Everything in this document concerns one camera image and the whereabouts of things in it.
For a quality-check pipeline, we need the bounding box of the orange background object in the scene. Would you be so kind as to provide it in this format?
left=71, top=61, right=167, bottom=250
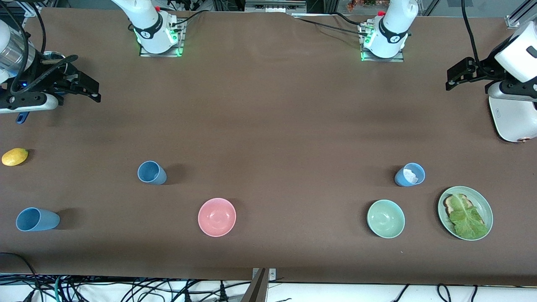
left=347, top=0, right=378, bottom=11

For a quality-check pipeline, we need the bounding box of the pale green plate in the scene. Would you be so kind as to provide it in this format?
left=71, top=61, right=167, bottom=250
left=438, top=186, right=494, bottom=241

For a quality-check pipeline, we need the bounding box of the pale green bowl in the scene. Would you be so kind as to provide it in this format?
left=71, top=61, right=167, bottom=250
left=367, top=199, right=406, bottom=239

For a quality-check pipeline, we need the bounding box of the toast slice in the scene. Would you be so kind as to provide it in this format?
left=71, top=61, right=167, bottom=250
left=443, top=194, right=474, bottom=216

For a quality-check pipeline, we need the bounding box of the aluminium corner profile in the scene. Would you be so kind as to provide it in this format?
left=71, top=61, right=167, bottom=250
left=506, top=0, right=537, bottom=29

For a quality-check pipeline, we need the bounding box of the pink bowl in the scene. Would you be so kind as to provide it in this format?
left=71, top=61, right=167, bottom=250
left=198, top=198, right=237, bottom=237

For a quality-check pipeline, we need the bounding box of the green lettuce leaf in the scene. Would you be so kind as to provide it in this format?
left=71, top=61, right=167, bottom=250
left=448, top=194, right=490, bottom=240

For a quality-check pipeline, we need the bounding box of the brown table cover cloth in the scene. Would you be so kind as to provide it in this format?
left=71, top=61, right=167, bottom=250
left=0, top=8, right=537, bottom=286

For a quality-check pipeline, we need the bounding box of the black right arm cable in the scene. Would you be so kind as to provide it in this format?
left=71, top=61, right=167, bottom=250
left=0, top=0, right=80, bottom=97

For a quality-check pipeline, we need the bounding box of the yellow lemon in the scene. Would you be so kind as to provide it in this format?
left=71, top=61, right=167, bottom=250
left=1, top=148, right=29, bottom=167

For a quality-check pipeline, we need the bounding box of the black base cable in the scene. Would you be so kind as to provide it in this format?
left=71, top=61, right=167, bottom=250
left=170, top=9, right=210, bottom=29
left=331, top=12, right=366, bottom=26
left=294, top=16, right=370, bottom=37

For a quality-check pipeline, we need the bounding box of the aluminium frame beam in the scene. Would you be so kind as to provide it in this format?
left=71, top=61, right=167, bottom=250
left=245, top=0, right=307, bottom=13

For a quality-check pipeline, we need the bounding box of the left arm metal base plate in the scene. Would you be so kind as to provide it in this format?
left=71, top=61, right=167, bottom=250
left=360, top=21, right=405, bottom=62

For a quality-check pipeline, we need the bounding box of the white toaster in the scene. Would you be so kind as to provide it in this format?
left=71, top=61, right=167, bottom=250
left=489, top=82, right=537, bottom=143

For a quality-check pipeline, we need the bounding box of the dark blue saucepan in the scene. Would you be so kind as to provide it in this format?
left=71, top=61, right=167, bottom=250
left=16, top=57, right=80, bottom=125

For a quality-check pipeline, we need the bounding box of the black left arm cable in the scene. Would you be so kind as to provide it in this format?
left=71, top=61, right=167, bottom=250
left=461, top=0, right=495, bottom=80

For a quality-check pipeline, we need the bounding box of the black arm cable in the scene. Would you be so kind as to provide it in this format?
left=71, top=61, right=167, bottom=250
left=461, top=0, right=495, bottom=80
left=0, top=0, right=80, bottom=97

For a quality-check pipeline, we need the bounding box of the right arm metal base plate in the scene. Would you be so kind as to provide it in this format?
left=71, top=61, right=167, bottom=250
left=139, top=19, right=184, bottom=57

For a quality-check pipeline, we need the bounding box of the dark metal strut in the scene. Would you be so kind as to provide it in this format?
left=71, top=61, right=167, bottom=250
left=240, top=268, right=269, bottom=302

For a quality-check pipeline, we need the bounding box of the blue cup holding paper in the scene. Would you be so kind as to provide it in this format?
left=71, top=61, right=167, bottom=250
left=394, top=162, right=426, bottom=187

